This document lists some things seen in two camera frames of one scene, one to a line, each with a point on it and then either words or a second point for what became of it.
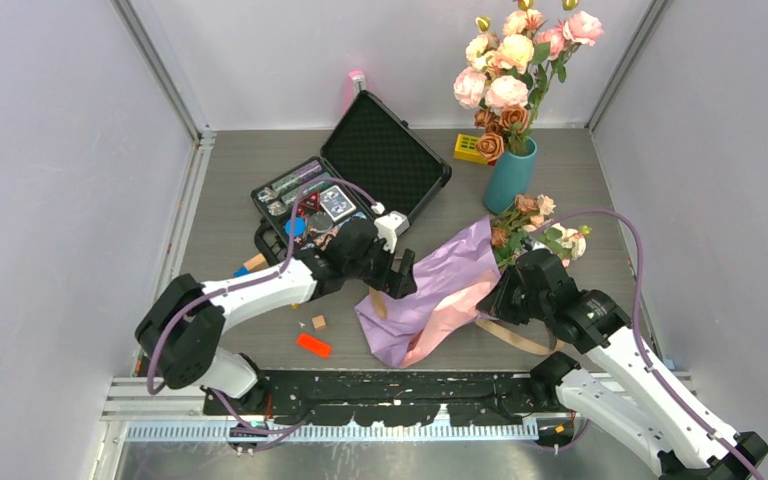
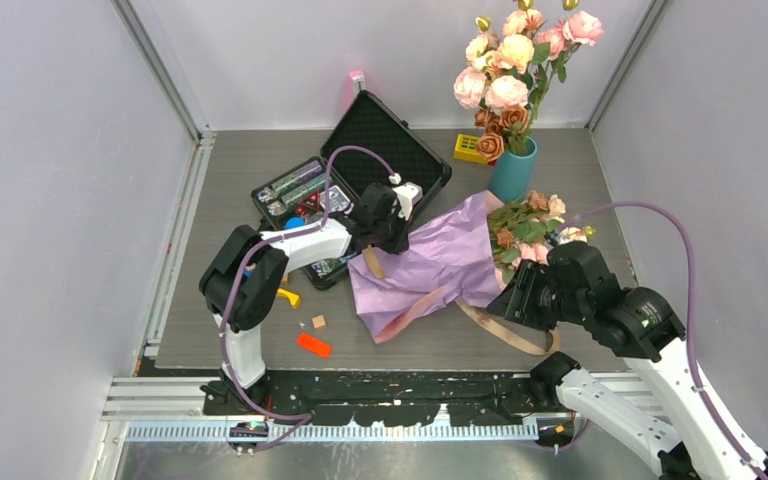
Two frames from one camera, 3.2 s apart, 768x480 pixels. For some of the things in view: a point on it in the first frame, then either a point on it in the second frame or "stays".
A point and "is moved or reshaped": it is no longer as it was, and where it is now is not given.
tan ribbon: (552, 347) is moved or reshaped
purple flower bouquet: (460, 271) is moved or reshaped
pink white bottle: (358, 82) stays
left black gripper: (395, 284) → (400, 241)
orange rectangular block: (313, 345) stays
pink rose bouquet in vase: (506, 72) stays
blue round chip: (299, 229) stays
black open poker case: (373, 158) stays
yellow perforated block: (466, 149) stays
